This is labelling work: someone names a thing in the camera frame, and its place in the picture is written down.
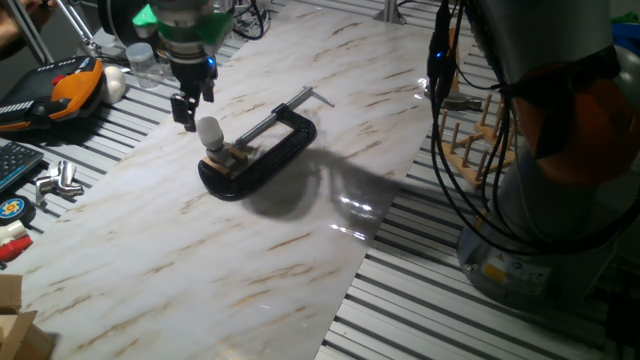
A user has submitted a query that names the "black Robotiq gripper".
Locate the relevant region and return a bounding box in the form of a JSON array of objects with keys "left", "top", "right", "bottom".
[{"left": 169, "top": 54, "right": 219, "bottom": 134}]

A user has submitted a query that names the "white light bulb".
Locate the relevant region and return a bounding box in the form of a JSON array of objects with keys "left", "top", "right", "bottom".
[{"left": 195, "top": 116, "right": 225, "bottom": 152}]

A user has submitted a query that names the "person's bare hand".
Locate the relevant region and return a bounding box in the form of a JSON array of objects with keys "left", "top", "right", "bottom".
[{"left": 0, "top": 0, "right": 59, "bottom": 31}]

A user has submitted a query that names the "clear plastic jar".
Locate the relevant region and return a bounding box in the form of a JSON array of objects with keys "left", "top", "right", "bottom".
[{"left": 124, "top": 42, "right": 165, "bottom": 90}]

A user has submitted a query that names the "white egg shaped object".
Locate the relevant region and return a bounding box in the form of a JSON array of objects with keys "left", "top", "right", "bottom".
[{"left": 102, "top": 64, "right": 127, "bottom": 105}]

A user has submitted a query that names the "black metal C-clamp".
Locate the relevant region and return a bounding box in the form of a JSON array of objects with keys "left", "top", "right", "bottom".
[{"left": 197, "top": 85, "right": 336, "bottom": 202}]

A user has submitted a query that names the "black filament spool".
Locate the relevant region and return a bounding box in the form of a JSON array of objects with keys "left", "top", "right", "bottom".
[{"left": 97, "top": 0, "right": 151, "bottom": 49}]

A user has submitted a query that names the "black orange teach pendant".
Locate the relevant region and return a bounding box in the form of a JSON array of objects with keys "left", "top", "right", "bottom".
[{"left": 0, "top": 55, "right": 106, "bottom": 134}]

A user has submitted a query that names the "thin metal rod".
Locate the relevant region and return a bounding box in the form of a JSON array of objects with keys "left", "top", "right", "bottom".
[{"left": 57, "top": 0, "right": 99, "bottom": 56}]

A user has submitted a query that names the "silver metal pipe fitting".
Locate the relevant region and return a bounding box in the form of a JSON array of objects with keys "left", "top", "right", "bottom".
[
  {"left": 55, "top": 159, "right": 78, "bottom": 187},
  {"left": 33, "top": 175, "right": 85, "bottom": 204}
]

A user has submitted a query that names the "marble pattern table sheet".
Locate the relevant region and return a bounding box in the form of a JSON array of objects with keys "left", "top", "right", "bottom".
[{"left": 4, "top": 2, "right": 451, "bottom": 360}]

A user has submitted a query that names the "slanted aluminium stand leg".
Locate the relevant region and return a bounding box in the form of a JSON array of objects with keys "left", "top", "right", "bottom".
[{"left": 4, "top": 0, "right": 55, "bottom": 65}]

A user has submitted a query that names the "black computer keyboard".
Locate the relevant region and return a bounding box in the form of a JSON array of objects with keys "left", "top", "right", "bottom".
[{"left": 0, "top": 141, "right": 45, "bottom": 195}]

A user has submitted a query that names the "wooden peg rack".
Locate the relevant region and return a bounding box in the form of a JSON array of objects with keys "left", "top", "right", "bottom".
[{"left": 437, "top": 93, "right": 519, "bottom": 190}]

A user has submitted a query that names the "open brown cardboard box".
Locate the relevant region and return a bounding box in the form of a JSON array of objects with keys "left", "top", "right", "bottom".
[{"left": 0, "top": 273, "right": 56, "bottom": 360}]

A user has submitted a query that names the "blue plastic bag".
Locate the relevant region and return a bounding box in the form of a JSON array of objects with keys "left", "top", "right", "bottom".
[{"left": 610, "top": 22, "right": 640, "bottom": 56}]

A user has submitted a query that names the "upright aluminium post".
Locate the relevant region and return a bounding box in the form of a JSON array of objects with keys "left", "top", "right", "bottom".
[{"left": 373, "top": 0, "right": 407, "bottom": 25}]

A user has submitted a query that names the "hammer with wooden handle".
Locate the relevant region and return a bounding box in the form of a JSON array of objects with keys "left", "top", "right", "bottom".
[{"left": 424, "top": 27, "right": 484, "bottom": 112}]

